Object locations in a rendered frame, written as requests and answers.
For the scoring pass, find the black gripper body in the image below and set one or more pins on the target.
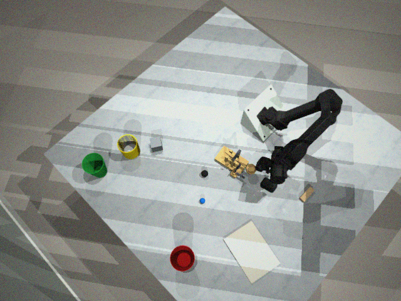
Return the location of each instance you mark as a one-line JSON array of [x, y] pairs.
[[268, 185]]

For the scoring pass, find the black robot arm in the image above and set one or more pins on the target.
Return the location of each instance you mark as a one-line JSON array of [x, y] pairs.
[[295, 150]]

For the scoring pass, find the green cup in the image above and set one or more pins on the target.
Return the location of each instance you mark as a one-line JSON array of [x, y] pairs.
[[94, 164]]

